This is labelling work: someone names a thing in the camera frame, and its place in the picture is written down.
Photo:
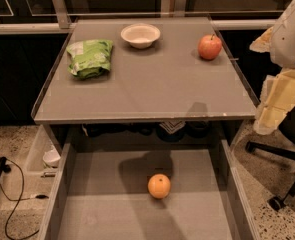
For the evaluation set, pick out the grey open top drawer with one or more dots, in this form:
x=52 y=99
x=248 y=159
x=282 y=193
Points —
x=100 y=192

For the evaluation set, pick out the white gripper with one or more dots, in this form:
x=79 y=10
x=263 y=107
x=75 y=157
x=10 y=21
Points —
x=289 y=41

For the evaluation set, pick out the white cup in bin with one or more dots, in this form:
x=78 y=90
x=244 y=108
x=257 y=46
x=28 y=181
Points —
x=51 y=158

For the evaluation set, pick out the horizontal metal rail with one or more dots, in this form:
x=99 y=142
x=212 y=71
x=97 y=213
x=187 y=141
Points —
x=54 y=28

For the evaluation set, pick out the red apple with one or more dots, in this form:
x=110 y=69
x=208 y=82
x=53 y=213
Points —
x=209 y=47

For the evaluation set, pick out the grey counter cabinet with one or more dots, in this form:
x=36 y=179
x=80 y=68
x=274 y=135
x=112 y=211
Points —
x=167 y=81

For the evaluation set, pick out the metal rail bracket left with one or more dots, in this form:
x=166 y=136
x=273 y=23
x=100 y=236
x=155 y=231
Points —
x=61 y=13

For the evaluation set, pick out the black office chair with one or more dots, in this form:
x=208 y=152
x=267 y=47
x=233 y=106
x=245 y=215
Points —
x=287 y=128

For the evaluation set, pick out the green snack bag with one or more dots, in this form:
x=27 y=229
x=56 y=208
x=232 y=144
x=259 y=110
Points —
x=90 y=58

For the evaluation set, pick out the white paper bowl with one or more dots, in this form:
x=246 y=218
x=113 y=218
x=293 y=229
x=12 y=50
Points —
x=140 y=35

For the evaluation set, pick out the orange fruit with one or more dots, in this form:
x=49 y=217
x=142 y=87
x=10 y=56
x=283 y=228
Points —
x=159 y=186

